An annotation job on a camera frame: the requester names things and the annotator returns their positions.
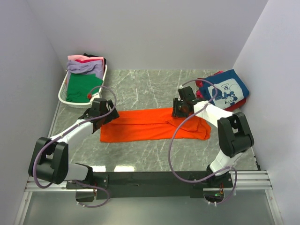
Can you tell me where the green shirt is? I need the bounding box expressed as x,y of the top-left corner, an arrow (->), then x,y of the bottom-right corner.
66,73 -> 103,103

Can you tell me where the orange t shirt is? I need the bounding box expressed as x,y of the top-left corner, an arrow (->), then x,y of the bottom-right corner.
100,108 -> 211,143

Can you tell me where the pink folded shirt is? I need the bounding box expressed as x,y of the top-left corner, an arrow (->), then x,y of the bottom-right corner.
196,88 -> 207,100

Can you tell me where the lavender shirt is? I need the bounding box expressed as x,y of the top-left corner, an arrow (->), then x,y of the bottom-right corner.
67,60 -> 104,79

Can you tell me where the white perforated basket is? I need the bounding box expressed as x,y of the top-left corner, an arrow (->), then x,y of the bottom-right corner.
58,72 -> 103,109

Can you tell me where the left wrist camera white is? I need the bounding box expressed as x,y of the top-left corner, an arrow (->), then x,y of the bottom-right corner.
87,92 -> 101,101

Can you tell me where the aluminium rail frame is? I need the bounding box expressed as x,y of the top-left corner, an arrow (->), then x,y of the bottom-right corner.
14,100 -> 285,225

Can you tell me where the black garment in basket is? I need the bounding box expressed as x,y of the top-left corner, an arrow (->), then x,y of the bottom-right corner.
83,53 -> 106,64

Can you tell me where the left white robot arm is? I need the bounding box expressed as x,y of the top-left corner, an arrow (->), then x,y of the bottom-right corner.
28,98 -> 119,188

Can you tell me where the light pink shirt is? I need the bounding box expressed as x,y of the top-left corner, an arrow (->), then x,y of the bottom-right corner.
67,55 -> 104,60

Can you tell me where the blue cartoon print shirt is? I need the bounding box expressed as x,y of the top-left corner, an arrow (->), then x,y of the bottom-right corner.
201,69 -> 250,111

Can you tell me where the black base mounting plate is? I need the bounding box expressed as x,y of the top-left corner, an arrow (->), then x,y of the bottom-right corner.
65,170 -> 233,200

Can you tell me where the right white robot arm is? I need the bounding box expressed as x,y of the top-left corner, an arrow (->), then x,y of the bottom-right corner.
168,86 -> 254,187

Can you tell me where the red folded shirt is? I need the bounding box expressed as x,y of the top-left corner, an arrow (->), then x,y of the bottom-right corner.
195,71 -> 247,113

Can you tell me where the magenta shirt in basket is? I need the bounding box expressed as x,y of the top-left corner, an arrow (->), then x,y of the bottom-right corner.
75,59 -> 95,63

